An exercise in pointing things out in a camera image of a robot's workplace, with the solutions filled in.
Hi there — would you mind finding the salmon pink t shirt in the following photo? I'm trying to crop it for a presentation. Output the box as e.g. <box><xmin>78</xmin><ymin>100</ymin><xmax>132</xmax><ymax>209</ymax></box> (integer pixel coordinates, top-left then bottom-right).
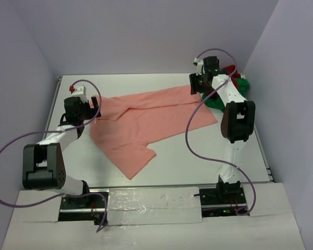
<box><xmin>90</xmin><ymin>85</ymin><xmax>217</xmax><ymax>179</ymax></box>

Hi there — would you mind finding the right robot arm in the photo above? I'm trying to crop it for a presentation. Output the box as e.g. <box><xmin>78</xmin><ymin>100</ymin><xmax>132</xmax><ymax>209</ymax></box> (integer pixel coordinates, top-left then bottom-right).
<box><xmin>189</xmin><ymin>56</ymin><xmax>256</xmax><ymax>204</ymax></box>

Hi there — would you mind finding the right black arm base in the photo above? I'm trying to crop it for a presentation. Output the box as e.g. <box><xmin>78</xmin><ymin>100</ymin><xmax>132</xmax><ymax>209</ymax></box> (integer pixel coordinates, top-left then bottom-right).
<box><xmin>194</xmin><ymin>187</ymin><xmax>247</xmax><ymax>218</ymax></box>

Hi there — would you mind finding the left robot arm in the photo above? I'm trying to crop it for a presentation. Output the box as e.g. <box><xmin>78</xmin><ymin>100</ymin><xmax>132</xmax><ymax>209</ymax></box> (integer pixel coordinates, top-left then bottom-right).
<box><xmin>22</xmin><ymin>96</ymin><xmax>101</xmax><ymax>208</ymax></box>

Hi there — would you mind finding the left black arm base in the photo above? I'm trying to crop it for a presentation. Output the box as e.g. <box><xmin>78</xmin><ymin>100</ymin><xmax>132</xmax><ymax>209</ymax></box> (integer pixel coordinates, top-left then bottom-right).
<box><xmin>58</xmin><ymin>192</ymin><xmax>108</xmax><ymax>226</ymax></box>

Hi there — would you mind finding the red t shirt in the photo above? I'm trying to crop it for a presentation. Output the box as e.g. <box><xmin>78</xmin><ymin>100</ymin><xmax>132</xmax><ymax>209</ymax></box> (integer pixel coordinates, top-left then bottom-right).
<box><xmin>207</xmin><ymin>64</ymin><xmax>242</xmax><ymax>98</ymax></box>

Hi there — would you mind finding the green t shirt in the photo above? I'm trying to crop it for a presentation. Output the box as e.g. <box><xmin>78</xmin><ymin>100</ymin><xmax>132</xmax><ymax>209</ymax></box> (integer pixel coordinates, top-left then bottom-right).
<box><xmin>204</xmin><ymin>77</ymin><xmax>250</xmax><ymax>112</ymax></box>

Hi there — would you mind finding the white cardboard front panel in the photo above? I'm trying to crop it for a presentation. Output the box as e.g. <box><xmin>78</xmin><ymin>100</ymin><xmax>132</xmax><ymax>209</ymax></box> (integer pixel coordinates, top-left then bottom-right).
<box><xmin>0</xmin><ymin>183</ymin><xmax>311</xmax><ymax>250</ymax></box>

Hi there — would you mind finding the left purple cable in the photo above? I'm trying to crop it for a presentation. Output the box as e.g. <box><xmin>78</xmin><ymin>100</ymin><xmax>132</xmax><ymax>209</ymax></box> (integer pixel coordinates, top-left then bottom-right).
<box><xmin>0</xmin><ymin>79</ymin><xmax>109</xmax><ymax>233</ymax></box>

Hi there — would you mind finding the purple cable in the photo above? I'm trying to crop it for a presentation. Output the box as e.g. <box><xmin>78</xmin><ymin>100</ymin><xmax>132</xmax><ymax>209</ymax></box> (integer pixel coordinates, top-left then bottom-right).
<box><xmin>0</xmin><ymin>79</ymin><xmax>109</xmax><ymax>233</ymax></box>
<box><xmin>185</xmin><ymin>48</ymin><xmax>256</xmax><ymax>217</ymax></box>

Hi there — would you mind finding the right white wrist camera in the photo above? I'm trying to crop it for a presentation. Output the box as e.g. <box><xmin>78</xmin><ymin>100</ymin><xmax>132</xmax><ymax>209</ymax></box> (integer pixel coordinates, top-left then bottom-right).
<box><xmin>193</xmin><ymin>57</ymin><xmax>204</xmax><ymax>76</ymax></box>

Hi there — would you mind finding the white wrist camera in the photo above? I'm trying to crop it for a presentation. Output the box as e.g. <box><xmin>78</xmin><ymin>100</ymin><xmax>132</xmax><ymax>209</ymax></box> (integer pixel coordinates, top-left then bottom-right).
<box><xmin>193</xmin><ymin>57</ymin><xmax>204</xmax><ymax>76</ymax></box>
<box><xmin>69</xmin><ymin>85</ymin><xmax>86</xmax><ymax>96</ymax></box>

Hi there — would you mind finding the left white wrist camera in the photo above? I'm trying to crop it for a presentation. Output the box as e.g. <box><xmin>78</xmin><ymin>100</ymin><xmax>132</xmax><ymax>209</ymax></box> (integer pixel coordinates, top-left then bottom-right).
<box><xmin>69</xmin><ymin>85</ymin><xmax>86</xmax><ymax>96</ymax></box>

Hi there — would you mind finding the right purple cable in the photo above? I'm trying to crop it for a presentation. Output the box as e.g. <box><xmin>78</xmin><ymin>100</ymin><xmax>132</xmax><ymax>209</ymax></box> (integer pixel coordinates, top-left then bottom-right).
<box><xmin>185</xmin><ymin>48</ymin><xmax>256</xmax><ymax>217</ymax></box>

